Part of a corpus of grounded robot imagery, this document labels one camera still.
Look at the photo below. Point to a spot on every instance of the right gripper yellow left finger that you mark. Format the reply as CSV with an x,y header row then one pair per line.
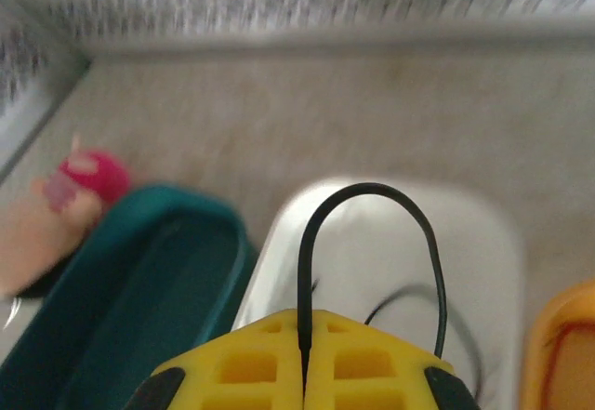
x,y
246,368

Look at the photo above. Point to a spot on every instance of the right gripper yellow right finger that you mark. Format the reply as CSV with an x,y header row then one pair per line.
x,y
362,368

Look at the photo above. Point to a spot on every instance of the teal plastic bin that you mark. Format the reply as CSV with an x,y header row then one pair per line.
x,y
139,289

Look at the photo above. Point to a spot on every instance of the white plastic bin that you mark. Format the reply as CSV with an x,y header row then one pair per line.
x,y
479,266

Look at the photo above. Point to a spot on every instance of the orange plastic bin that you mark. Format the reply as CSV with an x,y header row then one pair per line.
x,y
567,345

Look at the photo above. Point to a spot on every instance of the plush doll with pink hat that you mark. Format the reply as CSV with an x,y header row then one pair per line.
x,y
56,224

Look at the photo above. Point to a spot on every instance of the aluminium side rail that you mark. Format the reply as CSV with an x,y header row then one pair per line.
x,y
32,122

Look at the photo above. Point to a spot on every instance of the aluminium back rail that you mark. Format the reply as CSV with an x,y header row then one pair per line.
x,y
325,40

